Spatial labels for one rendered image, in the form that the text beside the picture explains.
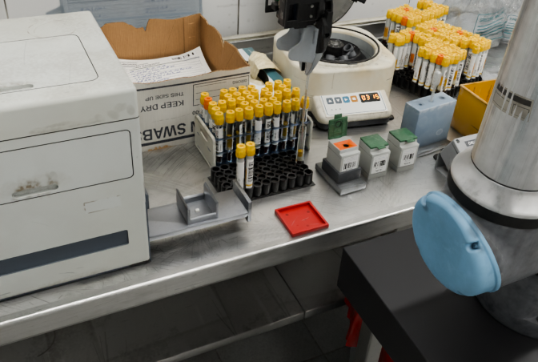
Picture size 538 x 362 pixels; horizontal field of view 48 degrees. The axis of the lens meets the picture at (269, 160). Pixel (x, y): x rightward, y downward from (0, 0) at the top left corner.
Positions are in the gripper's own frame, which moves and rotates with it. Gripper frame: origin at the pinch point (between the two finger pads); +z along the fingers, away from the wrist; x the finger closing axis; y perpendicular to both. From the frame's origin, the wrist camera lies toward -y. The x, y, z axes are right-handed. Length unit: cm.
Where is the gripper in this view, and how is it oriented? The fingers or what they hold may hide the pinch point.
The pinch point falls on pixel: (309, 64)
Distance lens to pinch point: 101.8
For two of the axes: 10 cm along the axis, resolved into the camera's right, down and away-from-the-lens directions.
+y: -9.0, 2.0, -3.9
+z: -0.6, 8.2, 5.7
